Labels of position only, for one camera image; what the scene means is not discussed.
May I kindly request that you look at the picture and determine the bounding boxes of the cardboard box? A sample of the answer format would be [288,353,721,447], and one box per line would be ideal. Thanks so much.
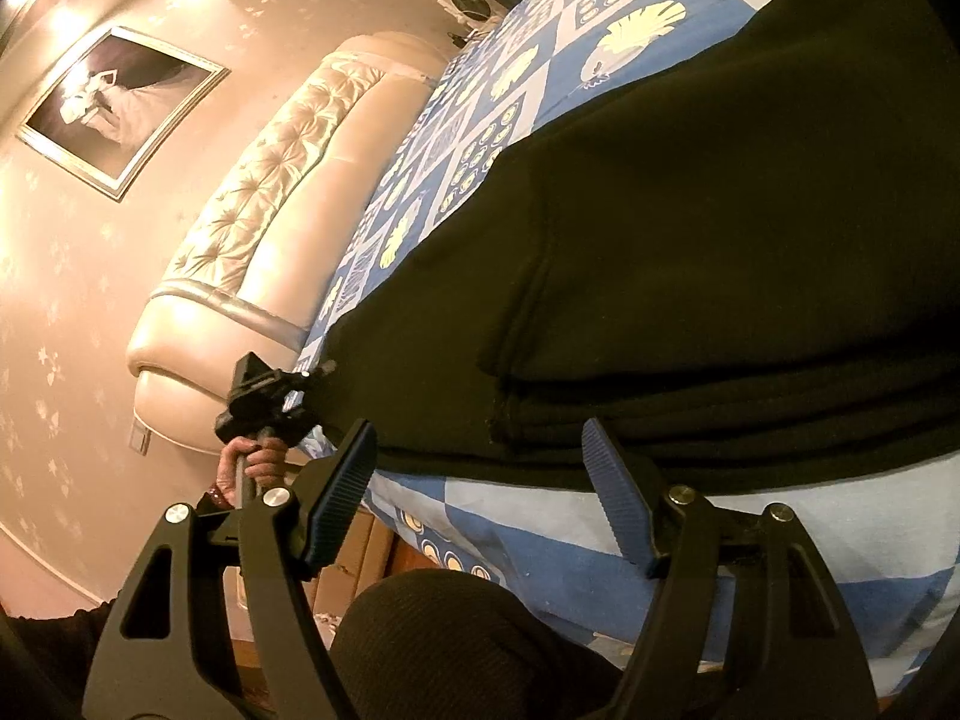
[315,514,395,616]

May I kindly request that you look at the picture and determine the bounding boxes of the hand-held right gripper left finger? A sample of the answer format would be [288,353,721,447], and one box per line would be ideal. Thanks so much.
[81,418,377,720]

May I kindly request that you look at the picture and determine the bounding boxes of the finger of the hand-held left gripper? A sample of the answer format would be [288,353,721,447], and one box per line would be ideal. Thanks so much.
[289,361,338,391]

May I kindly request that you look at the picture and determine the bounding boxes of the black pants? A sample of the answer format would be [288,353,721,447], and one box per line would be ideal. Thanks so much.
[296,0,960,496]

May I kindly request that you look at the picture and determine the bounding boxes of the cream tufted headboard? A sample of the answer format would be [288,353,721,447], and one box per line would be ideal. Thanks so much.
[126,30,443,458]

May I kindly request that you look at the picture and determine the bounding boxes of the person's leg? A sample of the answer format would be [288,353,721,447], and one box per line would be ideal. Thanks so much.
[330,568,638,720]

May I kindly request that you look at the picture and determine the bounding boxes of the person's left hand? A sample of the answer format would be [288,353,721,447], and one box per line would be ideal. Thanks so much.
[217,435,290,500]

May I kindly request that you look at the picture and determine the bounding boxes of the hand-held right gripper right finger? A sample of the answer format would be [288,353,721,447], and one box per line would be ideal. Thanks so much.
[581,416,878,720]

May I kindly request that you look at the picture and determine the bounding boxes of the silver framed wall picture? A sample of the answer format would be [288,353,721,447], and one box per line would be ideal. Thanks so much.
[16,25,230,203]

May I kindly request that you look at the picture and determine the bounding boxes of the blue patterned bed sheet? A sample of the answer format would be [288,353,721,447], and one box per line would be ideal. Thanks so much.
[289,0,960,695]

